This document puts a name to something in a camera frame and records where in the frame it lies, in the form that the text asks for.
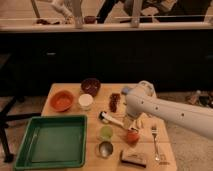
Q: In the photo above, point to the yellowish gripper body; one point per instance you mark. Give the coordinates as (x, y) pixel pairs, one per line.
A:
(131, 123)

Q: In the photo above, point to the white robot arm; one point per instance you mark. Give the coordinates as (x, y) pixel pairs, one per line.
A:
(142, 99)

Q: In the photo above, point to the purple bowl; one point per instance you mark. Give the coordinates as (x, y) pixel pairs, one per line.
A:
(91, 86)

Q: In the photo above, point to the orange bowl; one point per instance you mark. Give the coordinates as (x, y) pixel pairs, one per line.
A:
(61, 101)

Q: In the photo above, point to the silver fork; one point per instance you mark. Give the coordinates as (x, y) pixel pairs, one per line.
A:
(154, 134)

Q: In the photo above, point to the green cup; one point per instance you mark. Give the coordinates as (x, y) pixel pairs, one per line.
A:
(106, 133)

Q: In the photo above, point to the blue sponge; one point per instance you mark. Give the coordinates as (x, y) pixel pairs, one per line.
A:
(125, 90)

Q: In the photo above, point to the metal cup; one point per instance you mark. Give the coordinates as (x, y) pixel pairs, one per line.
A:
(105, 149)

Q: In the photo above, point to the white cup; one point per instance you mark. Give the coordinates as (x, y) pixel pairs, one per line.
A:
(85, 101)

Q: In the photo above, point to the green plastic tray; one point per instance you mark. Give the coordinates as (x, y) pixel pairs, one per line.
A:
(53, 142)

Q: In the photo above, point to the black chair base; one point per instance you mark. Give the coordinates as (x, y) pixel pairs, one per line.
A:
(5, 117)

